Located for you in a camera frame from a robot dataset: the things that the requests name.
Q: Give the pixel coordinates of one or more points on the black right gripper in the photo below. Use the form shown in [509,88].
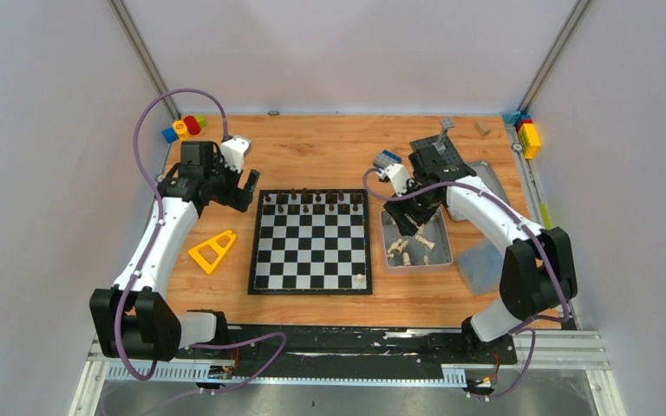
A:
[397,210]

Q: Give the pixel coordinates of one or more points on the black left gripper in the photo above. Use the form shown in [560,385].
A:
[237,187]

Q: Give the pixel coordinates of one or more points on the metal tin box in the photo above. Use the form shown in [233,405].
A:
[427,251]

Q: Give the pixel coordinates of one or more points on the black white chessboard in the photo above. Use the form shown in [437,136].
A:
[311,242]

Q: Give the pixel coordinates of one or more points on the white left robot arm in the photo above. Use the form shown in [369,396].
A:
[132,318]

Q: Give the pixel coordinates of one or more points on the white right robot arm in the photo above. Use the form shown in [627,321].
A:
[537,267]

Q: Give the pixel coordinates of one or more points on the yellow triangular plastic stand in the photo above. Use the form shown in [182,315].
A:
[209,254]

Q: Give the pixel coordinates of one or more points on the blue grey toy brick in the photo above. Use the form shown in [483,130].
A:
[385,159]

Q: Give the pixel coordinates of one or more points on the blue plastic bag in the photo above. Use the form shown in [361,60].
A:
[481,266]

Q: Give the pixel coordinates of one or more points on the coloured toy cylinders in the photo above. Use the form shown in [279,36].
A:
[187,127]

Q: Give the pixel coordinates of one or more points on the small wooden block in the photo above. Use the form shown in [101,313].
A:
[482,128]

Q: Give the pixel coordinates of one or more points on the coloured toy brick stack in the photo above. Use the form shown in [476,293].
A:
[526,131]

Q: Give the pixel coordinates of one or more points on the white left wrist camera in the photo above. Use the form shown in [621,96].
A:
[234,152]

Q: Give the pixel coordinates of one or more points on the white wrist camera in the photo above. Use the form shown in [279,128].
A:
[234,152]
[399,177]

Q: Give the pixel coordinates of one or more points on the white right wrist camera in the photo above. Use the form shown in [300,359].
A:
[399,177]

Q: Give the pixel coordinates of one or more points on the grey brick baseplate with post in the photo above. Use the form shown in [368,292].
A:
[442,143]

